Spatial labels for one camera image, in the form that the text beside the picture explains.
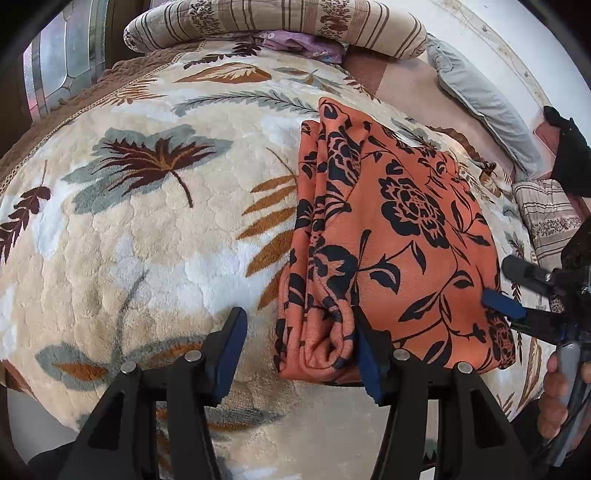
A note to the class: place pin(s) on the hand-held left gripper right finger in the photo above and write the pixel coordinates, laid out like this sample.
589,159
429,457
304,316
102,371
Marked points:
369,364

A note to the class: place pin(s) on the grey pillow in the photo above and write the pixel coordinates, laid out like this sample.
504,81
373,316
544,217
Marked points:
485,101

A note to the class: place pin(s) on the pink bed sheet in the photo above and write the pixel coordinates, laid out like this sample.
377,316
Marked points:
406,78

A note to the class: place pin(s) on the person's right hand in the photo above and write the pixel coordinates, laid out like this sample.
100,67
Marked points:
554,397

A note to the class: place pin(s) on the purple cloth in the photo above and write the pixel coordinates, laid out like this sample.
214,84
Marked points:
300,46

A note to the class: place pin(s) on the wooden glass panel wardrobe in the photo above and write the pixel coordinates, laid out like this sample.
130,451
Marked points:
69,55

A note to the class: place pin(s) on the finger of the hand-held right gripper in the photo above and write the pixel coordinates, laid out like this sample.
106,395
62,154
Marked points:
526,274
505,304

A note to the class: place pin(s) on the small striped floral pillow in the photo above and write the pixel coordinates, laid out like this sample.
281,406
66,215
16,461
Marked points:
545,217

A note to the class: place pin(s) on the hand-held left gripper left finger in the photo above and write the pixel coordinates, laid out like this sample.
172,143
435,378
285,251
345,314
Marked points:
226,364

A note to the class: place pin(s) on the orange black floral cloth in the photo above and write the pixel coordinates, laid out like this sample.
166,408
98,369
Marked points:
406,258

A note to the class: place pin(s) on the long striped floral pillow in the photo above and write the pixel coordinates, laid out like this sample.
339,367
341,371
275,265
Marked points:
277,18

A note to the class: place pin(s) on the cream leaf print blanket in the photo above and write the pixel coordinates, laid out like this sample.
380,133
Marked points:
138,254

